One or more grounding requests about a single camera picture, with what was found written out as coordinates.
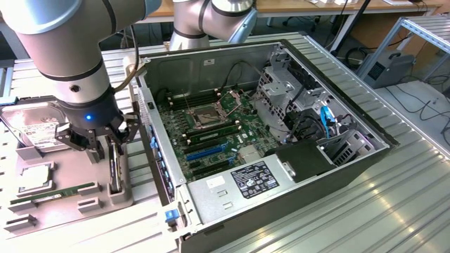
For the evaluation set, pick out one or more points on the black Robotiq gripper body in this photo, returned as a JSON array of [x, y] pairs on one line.
[[90, 113]]

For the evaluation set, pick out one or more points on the black graphics card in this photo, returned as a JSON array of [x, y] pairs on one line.
[[115, 168]]

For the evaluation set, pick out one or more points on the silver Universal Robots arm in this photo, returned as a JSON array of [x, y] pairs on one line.
[[62, 52]]

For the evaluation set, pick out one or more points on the blue card retainer clip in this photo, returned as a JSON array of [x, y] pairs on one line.
[[152, 142]]

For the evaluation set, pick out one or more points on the small black panel latch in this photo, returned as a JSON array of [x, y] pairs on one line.
[[151, 106]]

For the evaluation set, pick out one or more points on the grey plastic parts rack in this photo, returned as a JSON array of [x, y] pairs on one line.
[[69, 171]]

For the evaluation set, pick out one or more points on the hard disk with blue carrier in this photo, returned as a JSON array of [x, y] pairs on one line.
[[30, 126]]

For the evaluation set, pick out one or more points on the silver CPU chip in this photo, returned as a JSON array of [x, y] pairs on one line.
[[33, 177]]

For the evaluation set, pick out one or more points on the thin metal locking lever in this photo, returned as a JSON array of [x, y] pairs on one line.
[[187, 102]]

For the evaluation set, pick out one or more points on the loose green RAM stick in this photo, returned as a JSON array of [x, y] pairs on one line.
[[52, 195]]

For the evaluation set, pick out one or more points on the black RAM slot bank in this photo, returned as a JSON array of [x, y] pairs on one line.
[[211, 129], [196, 100]]

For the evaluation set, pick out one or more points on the CPU socket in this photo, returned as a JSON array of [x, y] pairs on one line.
[[205, 118]]

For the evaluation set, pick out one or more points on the installed RAM stick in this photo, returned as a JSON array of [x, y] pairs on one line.
[[211, 136]]

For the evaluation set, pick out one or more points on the blue expansion slot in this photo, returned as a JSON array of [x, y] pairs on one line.
[[205, 153]]

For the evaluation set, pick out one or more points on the black expansion slot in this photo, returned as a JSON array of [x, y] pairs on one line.
[[211, 168]]

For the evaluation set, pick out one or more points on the metal socket cover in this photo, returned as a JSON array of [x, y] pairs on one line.
[[229, 104]]

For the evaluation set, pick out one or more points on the green motherboard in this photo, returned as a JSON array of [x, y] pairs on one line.
[[241, 131]]

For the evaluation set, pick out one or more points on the blue case latch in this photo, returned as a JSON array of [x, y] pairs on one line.
[[171, 214]]

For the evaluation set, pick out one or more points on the silver chipset heatsink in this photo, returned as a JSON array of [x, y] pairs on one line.
[[249, 154]]

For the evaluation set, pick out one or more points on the wooden desk with white legs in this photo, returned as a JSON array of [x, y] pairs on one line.
[[159, 17]]

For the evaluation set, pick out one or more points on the grey power supply unit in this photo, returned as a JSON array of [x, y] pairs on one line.
[[245, 189]]

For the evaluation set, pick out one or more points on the silver perforated drive cage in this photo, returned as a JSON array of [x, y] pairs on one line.
[[277, 92]]

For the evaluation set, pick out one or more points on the black plastic fan shroud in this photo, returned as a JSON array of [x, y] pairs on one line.
[[305, 160]]

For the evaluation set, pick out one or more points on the small black chair base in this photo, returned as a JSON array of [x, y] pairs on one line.
[[291, 19]]

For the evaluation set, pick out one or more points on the silver slotted disk bay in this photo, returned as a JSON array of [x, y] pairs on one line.
[[346, 151]]

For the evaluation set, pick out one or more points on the long wooden desk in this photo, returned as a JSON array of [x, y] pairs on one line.
[[297, 8]]

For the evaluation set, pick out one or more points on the open black PC case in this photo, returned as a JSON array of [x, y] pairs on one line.
[[351, 184]]

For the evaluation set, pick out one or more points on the small white box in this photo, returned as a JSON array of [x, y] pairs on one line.
[[346, 2], [317, 1]]

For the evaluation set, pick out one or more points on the black slanted stand pole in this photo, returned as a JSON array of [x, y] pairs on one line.
[[363, 5]]

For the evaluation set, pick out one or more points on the aluminium frame slat table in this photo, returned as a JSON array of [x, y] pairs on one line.
[[422, 29]]

